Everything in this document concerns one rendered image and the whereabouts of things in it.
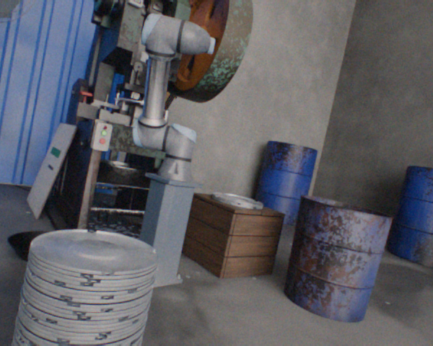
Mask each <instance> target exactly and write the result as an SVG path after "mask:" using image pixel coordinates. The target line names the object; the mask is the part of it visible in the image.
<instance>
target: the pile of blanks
mask: <svg viewBox="0 0 433 346"><path fill-rule="evenodd" d="M27 260H28V261H27V268H26V271H25V276H24V284H23V285H22V287H21V291H20V296H21V299H20V303H19V311H18V315H17V318H16V322H15V328H14V336H13V341H12V346H141V344H142V340H143V335H144V330H145V326H146V321H147V315H148V311H149V307H150V303H151V298H152V292H153V288H154V282H155V279H156V273H157V268H158V263H157V264H156V265H155V266H154V267H152V268H150V269H148V270H145V271H142V272H136V273H131V274H125V275H109V274H106V275H96V274H88V273H83V272H74V271H70V270H65V269H62V268H60V267H55V266H53V265H49V264H48V263H46V262H44V261H42V260H40V259H38V258H37V257H35V256H34V255H33V253H32V252H31V250H30V249H29V254H28V257H27Z"/></svg>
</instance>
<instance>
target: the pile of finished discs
mask: <svg viewBox="0 0 433 346"><path fill-rule="evenodd" d="M212 198H213V199H215V200H218V201H219V202H222V203H226V204H230V205H235V206H239V207H244V208H252V209H262V208H263V204H262V203H261V202H259V201H258V202H256V201H255V200H253V199H250V198H245V197H241V196H238V195H231V194H227V193H224V194H222V193H221V192H213V193H212Z"/></svg>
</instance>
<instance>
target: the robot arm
mask: <svg viewBox="0 0 433 346"><path fill-rule="evenodd" d="M141 44H142V45H144V46H146V48H145V52H146V53H147V55H148V56H149V59H146V64H147V65H148V67H147V75H146V89H145V96H144V110H143V114H140V116H138V119H135V121H134V125H133V132H132V136H133V141H134V144H135V145H136V146H139V147H143V148H149V149H152V150H156V151H163V152H166V154H165V159H164V161H163V162H162V164H161V166H160V168H159V170H158V173H157V176H159V177H163V178H165V179H171V180H175V181H180V182H192V170H191V161H192V158H193V151H194V148H195V144H196V136H197V135H196V132H195V131H194V130H190V129H188V128H185V127H183V126H180V125H176V124H173V123H172V125H171V127H170V126H167V125H166V119H165V118H164V117H163V114H164V108H165V98H166V93H167V83H168V79H169V80H172V81H175V79H176V77H175V78H174V76H173V75H175V74H176V76H177V75H178V67H179V65H180V62H181V60H180V59H179V57H180V54H188V55H194V54H202V53H210V54H212V53H213V51H214V44H215V39H214V38H212V37H210V36H209V34H208V32H207V31H205V30H204V29H203V28H202V27H199V26H198V25H196V24H194V23H191V22H187V21H183V19H177V18H174V17H169V16H165V15H163V14H154V13H152V14H150V15H149V16H148V17H147V19H146V22H145V24H144V28H143V31H142V35H141Z"/></svg>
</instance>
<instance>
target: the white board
mask: <svg viewBox="0 0 433 346"><path fill-rule="evenodd" d="M76 130H77V127H76V126H73V125H67V124H64V123H61V124H60V125H59V127H58V130H57V132H56V135H55V137H54V139H53V142H52V144H51V147H50V148H49V150H48V153H47V155H46V157H45V160H44V162H43V165H42V167H41V168H40V171H39V173H38V175H37V177H36V179H35V182H34V184H33V186H32V189H31V191H30V194H29V195H28V197H27V202H28V204H29V206H30V208H31V210H32V213H33V215H34V217H35V219H39V217H40V214H41V212H42V210H43V207H44V205H45V202H46V200H47V199H48V196H49V194H50V192H51V189H52V187H53V184H54V182H55V180H56V178H57V174H58V172H59V170H60V168H61V165H62V163H63V161H64V158H65V156H66V153H67V151H68V150H69V147H70V145H71V142H72V140H73V138H74V135H75V133H76Z"/></svg>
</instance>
